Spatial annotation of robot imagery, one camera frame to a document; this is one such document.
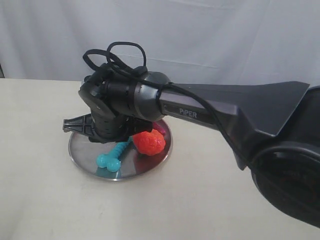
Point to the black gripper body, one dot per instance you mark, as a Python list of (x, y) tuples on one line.
[(110, 97)]

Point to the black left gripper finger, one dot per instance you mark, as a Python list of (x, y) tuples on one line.
[(82, 125)]

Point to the teal toy bone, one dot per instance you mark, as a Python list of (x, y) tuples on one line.
[(111, 160)]

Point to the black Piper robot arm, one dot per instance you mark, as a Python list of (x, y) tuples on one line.
[(272, 129)]

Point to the round stainless steel plate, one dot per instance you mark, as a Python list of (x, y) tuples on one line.
[(132, 163)]

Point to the orange-red toy strawberry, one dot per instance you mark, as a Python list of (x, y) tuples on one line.
[(149, 143)]

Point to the white backdrop cloth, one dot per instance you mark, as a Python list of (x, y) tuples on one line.
[(191, 41)]

